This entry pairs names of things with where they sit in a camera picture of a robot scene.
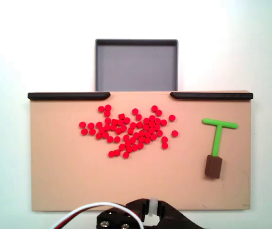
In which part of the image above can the green tool with brown handle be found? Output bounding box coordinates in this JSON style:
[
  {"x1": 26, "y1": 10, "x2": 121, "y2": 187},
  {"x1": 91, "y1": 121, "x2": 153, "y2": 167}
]
[{"x1": 202, "y1": 118, "x2": 239, "y2": 179}]

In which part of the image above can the tan rectangular board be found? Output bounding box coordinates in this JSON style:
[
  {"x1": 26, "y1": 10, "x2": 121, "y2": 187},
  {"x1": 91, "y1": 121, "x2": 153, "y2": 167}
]
[{"x1": 28, "y1": 90, "x2": 253, "y2": 212}]

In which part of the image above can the grey square tray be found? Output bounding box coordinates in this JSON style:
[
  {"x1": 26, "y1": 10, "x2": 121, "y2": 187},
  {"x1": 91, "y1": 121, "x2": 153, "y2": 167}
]
[{"x1": 94, "y1": 38, "x2": 179, "y2": 92}]

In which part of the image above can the red white black cable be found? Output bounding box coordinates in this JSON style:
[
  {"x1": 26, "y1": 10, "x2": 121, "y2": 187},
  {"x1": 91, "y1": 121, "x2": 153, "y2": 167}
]
[{"x1": 50, "y1": 202, "x2": 144, "y2": 229}]

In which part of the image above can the black edge rail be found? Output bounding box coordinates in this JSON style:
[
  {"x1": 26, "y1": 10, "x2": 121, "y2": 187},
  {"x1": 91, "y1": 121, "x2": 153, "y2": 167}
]
[
  {"x1": 27, "y1": 92, "x2": 111, "y2": 101},
  {"x1": 170, "y1": 92, "x2": 254, "y2": 101}
]

